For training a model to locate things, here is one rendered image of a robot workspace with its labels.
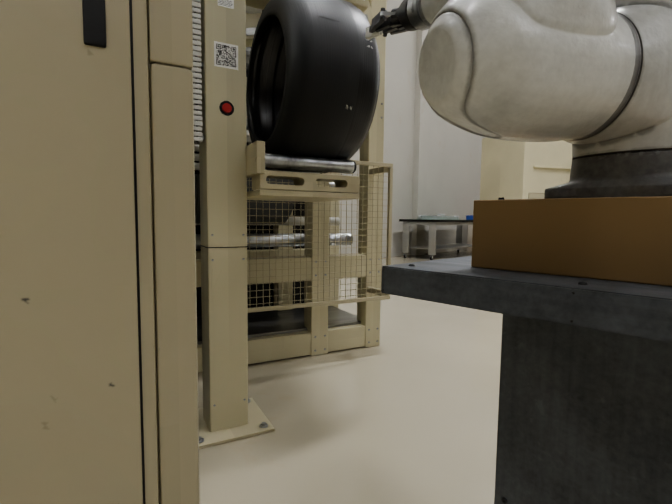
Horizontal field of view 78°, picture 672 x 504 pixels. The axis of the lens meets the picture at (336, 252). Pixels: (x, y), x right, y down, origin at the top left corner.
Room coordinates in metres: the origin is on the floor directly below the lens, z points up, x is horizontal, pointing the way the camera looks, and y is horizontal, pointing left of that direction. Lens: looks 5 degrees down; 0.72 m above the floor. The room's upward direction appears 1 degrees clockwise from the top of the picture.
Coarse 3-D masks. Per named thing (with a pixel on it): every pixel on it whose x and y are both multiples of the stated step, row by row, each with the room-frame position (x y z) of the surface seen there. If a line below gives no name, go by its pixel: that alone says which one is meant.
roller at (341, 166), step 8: (272, 160) 1.33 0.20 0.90; (280, 160) 1.34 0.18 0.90; (288, 160) 1.35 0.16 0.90; (296, 160) 1.36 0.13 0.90; (304, 160) 1.38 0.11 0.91; (312, 160) 1.39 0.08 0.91; (320, 160) 1.41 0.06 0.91; (328, 160) 1.42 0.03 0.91; (336, 160) 1.44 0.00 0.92; (344, 160) 1.46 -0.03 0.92; (288, 168) 1.37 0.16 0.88; (296, 168) 1.38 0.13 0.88; (304, 168) 1.39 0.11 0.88; (312, 168) 1.40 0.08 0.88; (320, 168) 1.41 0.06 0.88; (328, 168) 1.42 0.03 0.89; (336, 168) 1.44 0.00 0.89; (344, 168) 1.45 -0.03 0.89; (352, 168) 1.46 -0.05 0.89
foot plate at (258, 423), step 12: (252, 408) 1.48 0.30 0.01; (204, 420) 1.39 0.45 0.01; (252, 420) 1.39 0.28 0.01; (264, 420) 1.39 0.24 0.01; (204, 432) 1.30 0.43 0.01; (216, 432) 1.31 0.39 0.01; (228, 432) 1.31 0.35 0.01; (240, 432) 1.31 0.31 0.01; (252, 432) 1.31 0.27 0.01; (264, 432) 1.32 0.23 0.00; (204, 444) 1.23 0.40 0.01; (216, 444) 1.25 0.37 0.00
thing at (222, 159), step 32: (224, 32) 1.33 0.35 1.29; (224, 96) 1.33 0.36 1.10; (224, 128) 1.33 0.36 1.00; (224, 160) 1.33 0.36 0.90; (224, 192) 1.33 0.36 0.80; (224, 224) 1.33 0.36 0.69; (224, 256) 1.33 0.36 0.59; (224, 288) 1.33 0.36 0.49; (224, 320) 1.33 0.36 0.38; (224, 352) 1.33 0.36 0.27; (224, 384) 1.33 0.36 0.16; (224, 416) 1.33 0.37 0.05
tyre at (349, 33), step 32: (288, 0) 1.33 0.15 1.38; (320, 0) 1.33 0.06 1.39; (256, 32) 1.57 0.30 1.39; (288, 32) 1.29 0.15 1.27; (320, 32) 1.26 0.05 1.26; (352, 32) 1.32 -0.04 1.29; (256, 64) 1.65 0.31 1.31; (288, 64) 1.28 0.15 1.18; (320, 64) 1.25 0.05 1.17; (352, 64) 1.30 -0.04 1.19; (256, 96) 1.74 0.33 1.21; (288, 96) 1.29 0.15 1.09; (320, 96) 1.27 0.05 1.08; (352, 96) 1.32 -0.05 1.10; (256, 128) 1.63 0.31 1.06; (288, 128) 1.33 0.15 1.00; (320, 128) 1.33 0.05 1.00; (352, 128) 1.37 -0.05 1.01
